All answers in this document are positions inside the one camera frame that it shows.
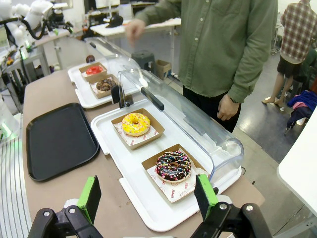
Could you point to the person in plaid shirt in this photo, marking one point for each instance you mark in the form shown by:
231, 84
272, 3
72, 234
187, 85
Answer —
297, 24

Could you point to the chocolate donut colourful sprinkles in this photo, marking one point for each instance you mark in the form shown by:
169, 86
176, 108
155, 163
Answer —
182, 171

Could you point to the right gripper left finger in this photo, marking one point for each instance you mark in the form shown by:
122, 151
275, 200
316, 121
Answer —
89, 198

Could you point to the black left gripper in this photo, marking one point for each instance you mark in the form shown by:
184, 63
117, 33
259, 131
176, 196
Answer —
57, 18

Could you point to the white desk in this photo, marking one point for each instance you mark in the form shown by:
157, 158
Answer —
153, 24

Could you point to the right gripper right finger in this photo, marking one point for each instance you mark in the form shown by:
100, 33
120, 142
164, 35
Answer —
205, 196

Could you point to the large white table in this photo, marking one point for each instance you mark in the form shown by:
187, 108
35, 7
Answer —
302, 168

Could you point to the black baseball cap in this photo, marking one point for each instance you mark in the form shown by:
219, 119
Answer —
114, 21

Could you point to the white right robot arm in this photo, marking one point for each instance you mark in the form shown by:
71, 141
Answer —
8, 119

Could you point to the grey plastic stool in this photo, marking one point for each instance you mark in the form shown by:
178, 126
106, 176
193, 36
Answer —
143, 59

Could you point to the person's left forearm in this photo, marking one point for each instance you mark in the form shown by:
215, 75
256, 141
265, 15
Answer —
252, 79

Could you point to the white display case base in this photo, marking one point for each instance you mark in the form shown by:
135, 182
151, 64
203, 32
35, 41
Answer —
138, 188
81, 96

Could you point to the black plastic serving tray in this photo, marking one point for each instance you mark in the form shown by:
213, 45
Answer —
62, 143

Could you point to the person in green shirt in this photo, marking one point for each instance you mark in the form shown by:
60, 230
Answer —
210, 49

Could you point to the red glazed donut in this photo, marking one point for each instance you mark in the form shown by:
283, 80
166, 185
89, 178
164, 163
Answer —
90, 72

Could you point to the yellow sprinkled donut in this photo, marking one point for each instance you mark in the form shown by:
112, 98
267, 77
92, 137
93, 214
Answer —
142, 124

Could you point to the grey robot pedestal cabinet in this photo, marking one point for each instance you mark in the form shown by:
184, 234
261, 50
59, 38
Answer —
62, 52

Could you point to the chocolate donut with nuts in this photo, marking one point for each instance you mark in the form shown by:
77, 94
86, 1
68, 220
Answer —
105, 86

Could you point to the clear display case lid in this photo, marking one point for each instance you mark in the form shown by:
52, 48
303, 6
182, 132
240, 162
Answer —
188, 119
111, 54

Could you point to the white power strip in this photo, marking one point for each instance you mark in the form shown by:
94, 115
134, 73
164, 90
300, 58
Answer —
175, 76

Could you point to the white printed paper liner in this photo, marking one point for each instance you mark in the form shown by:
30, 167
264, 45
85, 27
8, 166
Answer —
93, 86
175, 191
126, 137

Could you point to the person's right forearm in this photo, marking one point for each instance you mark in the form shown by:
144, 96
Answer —
158, 12

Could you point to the person's left hand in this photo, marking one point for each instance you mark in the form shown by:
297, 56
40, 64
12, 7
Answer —
227, 109

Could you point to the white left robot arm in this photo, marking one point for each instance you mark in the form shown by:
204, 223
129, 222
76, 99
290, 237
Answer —
37, 12

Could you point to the brown cardboard donut box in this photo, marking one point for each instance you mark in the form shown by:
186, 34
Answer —
148, 164
101, 95
138, 145
85, 77

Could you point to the small cardboard box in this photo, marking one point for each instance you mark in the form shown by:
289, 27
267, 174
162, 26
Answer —
163, 69

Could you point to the blue and pink clothes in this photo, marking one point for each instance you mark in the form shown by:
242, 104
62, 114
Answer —
302, 106

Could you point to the person's right hand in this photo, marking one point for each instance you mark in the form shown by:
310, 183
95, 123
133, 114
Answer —
135, 29

